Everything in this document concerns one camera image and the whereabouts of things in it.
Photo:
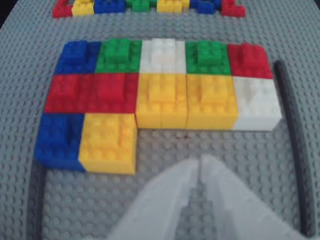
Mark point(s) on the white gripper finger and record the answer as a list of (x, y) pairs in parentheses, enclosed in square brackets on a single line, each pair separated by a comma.
[(240, 212), (155, 210)]

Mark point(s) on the yellow brick cube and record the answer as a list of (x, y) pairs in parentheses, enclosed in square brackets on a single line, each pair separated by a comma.
[(161, 100), (212, 105), (107, 145)]

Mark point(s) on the white brick cube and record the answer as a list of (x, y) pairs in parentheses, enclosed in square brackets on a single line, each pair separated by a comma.
[(257, 105), (162, 56)]

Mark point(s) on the blue brick cube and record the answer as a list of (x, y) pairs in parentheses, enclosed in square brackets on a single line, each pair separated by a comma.
[(57, 140), (75, 57)]

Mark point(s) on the green brick cube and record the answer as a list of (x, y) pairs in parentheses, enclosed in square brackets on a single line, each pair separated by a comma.
[(207, 57), (117, 56)]

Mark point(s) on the grey studded baseplate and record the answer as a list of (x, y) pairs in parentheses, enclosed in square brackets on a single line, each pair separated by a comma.
[(200, 150)]

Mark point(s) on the dark grey brick strip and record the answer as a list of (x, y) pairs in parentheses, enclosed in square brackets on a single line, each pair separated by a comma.
[(37, 200)]

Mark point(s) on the red brick letter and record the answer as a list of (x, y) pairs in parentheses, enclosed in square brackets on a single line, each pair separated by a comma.
[(232, 8), (62, 10)]

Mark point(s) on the yellow brick letter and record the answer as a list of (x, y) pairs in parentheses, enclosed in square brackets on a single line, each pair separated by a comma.
[(82, 8), (172, 6)]

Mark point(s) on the green brick letter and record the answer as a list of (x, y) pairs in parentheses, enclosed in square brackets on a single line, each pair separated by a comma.
[(140, 5)]

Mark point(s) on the blue brick letter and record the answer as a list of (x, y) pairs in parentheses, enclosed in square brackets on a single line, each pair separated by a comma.
[(205, 6), (108, 6)]

